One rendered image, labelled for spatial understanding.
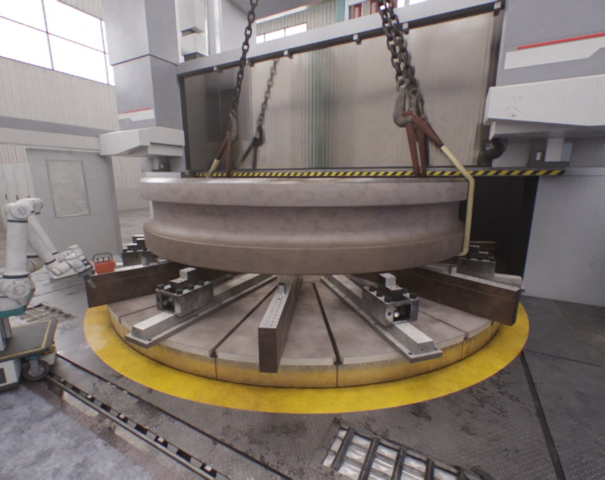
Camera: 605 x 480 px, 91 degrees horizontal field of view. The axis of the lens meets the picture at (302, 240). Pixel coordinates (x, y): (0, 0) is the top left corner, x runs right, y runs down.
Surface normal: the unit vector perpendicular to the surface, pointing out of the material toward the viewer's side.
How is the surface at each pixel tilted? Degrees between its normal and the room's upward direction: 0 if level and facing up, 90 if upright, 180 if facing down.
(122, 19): 90
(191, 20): 90
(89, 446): 0
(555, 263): 90
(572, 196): 90
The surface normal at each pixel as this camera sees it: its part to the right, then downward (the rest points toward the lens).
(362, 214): 0.23, 0.20
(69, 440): 0.00, -0.98
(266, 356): -0.09, 0.20
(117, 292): 0.64, 0.16
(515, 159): -0.47, 0.18
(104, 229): 0.88, 0.10
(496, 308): -0.77, 0.13
